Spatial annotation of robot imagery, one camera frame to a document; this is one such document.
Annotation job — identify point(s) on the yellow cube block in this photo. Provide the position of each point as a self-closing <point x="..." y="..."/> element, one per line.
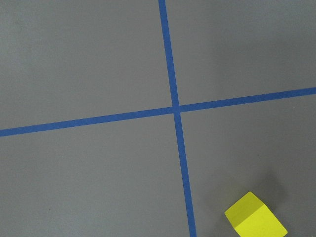
<point x="250" y="217"/>

